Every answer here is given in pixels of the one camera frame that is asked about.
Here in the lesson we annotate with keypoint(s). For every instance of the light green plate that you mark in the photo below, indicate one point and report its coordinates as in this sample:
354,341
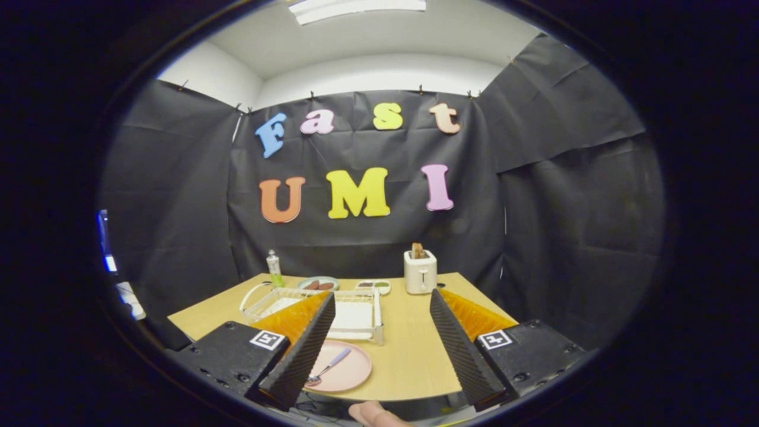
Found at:
318,278

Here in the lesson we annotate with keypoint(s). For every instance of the clear bottle with green liquid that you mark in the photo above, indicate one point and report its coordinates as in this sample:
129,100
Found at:
274,273

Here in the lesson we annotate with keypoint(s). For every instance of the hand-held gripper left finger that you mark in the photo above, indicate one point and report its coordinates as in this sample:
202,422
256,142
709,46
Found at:
302,362

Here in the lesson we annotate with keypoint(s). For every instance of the white drip tray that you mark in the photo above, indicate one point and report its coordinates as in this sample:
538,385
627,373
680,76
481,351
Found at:
353,317

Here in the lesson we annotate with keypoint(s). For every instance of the pink plate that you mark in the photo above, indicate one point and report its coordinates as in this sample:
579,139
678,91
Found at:
350,370

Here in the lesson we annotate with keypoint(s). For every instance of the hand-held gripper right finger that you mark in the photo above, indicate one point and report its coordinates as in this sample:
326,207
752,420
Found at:
463,362

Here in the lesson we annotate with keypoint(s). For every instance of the ceiling light panel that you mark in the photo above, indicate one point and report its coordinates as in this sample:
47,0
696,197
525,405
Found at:
356,9

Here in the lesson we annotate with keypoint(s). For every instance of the white toaster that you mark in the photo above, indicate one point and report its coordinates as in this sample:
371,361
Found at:
420,276

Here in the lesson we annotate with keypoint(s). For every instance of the computer monitor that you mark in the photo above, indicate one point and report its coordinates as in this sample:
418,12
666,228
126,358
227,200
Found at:
104,240

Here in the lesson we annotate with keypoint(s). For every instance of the white divided snack dish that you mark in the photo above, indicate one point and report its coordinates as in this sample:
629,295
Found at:
379,292

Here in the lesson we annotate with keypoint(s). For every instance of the brown toast slice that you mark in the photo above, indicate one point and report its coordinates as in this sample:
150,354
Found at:
418,252

